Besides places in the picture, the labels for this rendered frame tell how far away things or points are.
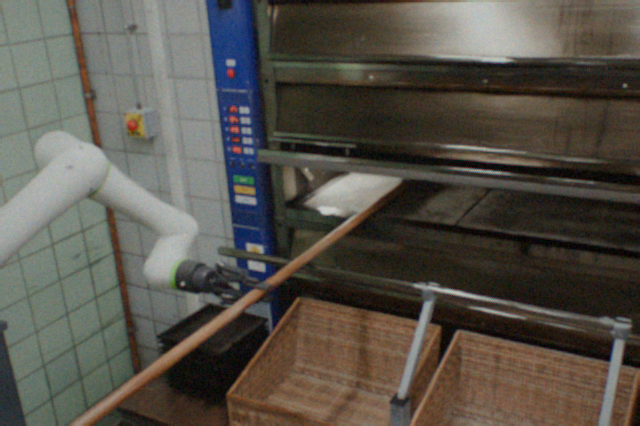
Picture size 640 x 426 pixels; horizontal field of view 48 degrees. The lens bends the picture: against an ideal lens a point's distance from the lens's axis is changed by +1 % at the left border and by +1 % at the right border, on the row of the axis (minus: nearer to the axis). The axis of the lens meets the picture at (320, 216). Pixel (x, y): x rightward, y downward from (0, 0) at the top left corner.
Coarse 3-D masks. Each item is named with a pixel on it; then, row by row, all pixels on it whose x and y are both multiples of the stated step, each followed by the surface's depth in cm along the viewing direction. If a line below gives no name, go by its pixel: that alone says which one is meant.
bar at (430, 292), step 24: (312, 264) 212; (408, 288) 197; (432, 288) 194; (528, 312) 181; (552, 312) 178; (576, 312) 176; (624, 336) 170; (408, 360) 189; (408, 384) 186; (408, 408) 186
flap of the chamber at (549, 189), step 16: (272, 160) 234; (288, 160) 231; (304, 160) 228; (400, 160) 232; (400, 176) 212; (416, 176) 210; (432, 176) 207; (448, 176) 205; (464, 176) 202; (560, 176) 207; (544, 192) 192; (560, 192) 190; (576, 192) 188; (592, 192) 186; (608, 192) 184
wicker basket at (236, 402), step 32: (288, 320) 257; (320, 320) 260; (352, 320) 253; (384, 320) 247; (288, 352) 261; (352, 352) 254; (384, 352) 248; (256, 384) 244; (288, 384) 258; (320, 384) 257; (352, 384) 255; (384, 384) 249; (416, 384) 225; (256, 416) 227; (288, 416) 220; (320, 416) 240; (352, 416) 238; (384, 416) 237
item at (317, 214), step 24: (288, 216) 258; (312, 216) 253; (336, 216) 247; (384, 216) 243; (432, 240) 231; (456, 240) 227; (480, 240) 223; (504, 240) 219; (528, 240) 217; (552, 240) 216; (600, 264) 206; (624, 264) 203
